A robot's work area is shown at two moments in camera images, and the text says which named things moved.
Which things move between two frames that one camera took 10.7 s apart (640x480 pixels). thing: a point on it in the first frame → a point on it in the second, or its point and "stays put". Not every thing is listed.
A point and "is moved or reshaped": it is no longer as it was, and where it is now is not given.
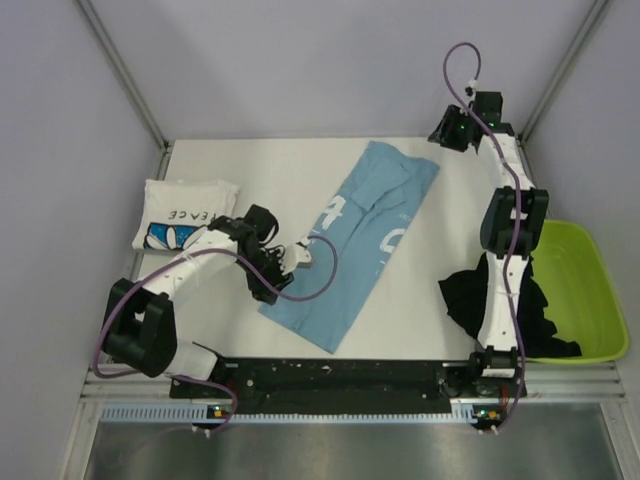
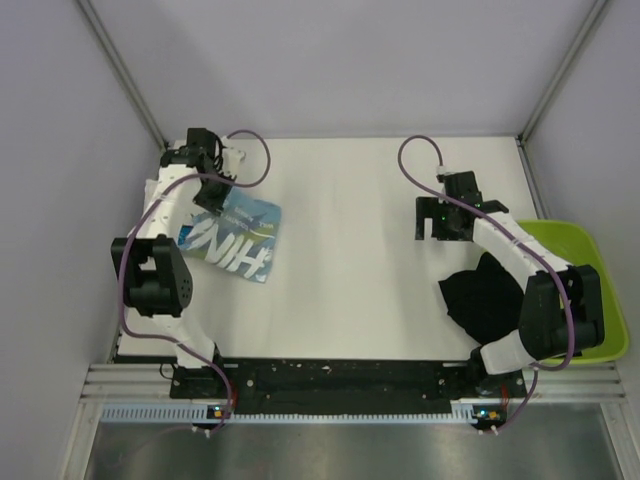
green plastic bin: (580, 297) stays put
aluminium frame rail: (545, 381) stays put
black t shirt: (466, 296) stays put
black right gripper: (441, 133) → (430, 207)
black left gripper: (261, 290) → (213, 204)
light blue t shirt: (365, 219) is moved or reshaped
